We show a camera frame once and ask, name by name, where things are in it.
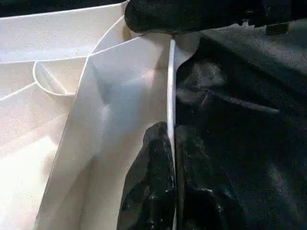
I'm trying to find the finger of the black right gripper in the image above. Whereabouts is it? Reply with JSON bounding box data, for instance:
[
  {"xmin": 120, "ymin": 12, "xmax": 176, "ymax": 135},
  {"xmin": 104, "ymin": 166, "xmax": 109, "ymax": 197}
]
[{"xmin": 124, "ymin": 0, "xmax": 264, "ymax": 34}]

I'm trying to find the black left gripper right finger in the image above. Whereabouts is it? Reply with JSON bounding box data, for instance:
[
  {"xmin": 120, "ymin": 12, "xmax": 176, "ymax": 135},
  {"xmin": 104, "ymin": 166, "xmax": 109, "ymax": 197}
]
[{"xmin": 175, "ymin": 124, "xmax": 248, "ymax": 230}]

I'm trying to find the white plastic table top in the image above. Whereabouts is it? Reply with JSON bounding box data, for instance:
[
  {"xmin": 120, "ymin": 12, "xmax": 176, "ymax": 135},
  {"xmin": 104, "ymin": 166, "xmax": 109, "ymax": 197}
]
[{"xmin": 0, "ymin": 0, "xmax": 201, "ymax": 230}]

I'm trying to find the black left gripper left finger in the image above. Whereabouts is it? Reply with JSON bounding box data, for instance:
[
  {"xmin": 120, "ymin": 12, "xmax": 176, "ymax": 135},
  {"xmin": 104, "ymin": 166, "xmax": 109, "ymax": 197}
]
[{"xmin": 117, "ymin": 121, "xmax": 178, "ymax": 230}]

